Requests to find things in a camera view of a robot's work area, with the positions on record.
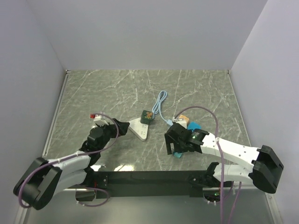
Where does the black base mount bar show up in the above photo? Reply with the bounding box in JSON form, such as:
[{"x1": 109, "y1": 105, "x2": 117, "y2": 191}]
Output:
[{"x1": 65, "y1": 170, "x2": 225, "y2": 201}]

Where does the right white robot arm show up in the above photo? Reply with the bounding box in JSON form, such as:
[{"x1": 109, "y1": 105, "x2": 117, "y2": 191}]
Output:
[{"x1": 164, "y1": 123, "x2": 284, "y2": 194}]

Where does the purple cable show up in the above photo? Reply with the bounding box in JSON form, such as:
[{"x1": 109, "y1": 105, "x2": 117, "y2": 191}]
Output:
[
  {"x1": 176, "y1": 106, "x2": 242, "y2": 224},
  {"x1": 18, "y1": 113, "x2": 121, "y2": 208}
]

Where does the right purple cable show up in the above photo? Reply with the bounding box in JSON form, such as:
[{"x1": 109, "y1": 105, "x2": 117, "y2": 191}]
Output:
[{"x1": 176, "y1": 106, "x2": 242, "y2": 224}]

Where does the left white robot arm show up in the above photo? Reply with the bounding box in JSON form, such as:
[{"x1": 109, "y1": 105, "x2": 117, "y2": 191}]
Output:
[{"x1": 13, "y1": 113, "x2": 130, "y2": 210}]

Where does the white triangular power strip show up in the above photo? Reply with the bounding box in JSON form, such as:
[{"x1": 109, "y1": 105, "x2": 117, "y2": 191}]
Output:
[{"x1": 128, "y1": 118, "x2": 149, "y2": 141}]

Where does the dark green plug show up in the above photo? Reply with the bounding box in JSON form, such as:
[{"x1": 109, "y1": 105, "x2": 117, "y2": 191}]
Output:
[{"x1": 140, "y1": 110, "x2": 154, "y2": 125}]

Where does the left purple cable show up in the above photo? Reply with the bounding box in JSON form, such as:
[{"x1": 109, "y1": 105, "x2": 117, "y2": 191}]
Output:
[{"x1": 18, "y1": 113, "x2": 121, "y2": 208}]

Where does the teal cube adapter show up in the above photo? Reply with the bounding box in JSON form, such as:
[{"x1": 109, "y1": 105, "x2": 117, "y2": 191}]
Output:
[{"x1": 172, "y1": 152, "x2": 182, "y2": 158}]

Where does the wooden cube plug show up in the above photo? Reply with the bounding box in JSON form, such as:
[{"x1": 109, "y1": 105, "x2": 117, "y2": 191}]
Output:
[{"x1": 178, "y1": 114, "x2": 190, "y2": 124}]

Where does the light blue cable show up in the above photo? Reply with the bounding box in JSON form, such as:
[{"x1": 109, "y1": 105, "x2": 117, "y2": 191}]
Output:
[{"x1": 151, "y1": 91, "x2": 171, "y2": 124}]

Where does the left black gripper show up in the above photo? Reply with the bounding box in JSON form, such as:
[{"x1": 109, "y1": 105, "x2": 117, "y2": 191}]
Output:
[{"x1": 96, "y1": 118, "x2": 129, "y2": 152}]

